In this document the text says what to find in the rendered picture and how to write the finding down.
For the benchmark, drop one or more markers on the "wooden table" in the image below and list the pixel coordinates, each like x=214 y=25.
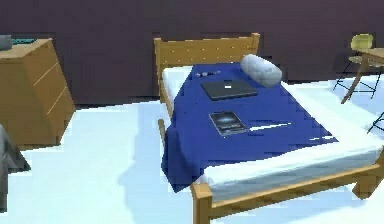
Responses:
x=370 y=56

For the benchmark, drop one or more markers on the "dark grey laptop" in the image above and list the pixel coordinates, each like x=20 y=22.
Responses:
x=229 y=89

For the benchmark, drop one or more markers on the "grey box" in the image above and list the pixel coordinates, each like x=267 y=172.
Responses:
x=4 y=42

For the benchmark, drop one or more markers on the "wooden bed with white mattress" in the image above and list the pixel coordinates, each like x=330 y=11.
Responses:
x=286 y=166

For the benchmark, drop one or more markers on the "blue blanket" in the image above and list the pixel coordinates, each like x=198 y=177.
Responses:
x=200 y=133

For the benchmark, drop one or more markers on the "wooden chest of drawers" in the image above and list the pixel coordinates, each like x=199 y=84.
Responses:
x=30 y=100

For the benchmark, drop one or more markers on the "teal flat object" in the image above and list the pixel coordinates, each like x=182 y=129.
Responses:
x=23 y=41

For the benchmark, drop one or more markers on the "white grey pillow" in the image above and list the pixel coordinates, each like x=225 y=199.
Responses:
x=260 y=70

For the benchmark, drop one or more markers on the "black chair legs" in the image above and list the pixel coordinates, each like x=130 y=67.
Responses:
x=377 y=122

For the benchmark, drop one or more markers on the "yellow chair with black legs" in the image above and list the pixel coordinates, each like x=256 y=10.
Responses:
x=360 y=43

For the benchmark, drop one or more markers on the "dark book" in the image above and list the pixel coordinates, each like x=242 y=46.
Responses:
x=228 y=123

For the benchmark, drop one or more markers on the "grey metal garbage can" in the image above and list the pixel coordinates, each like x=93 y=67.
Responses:
x=8 y=160

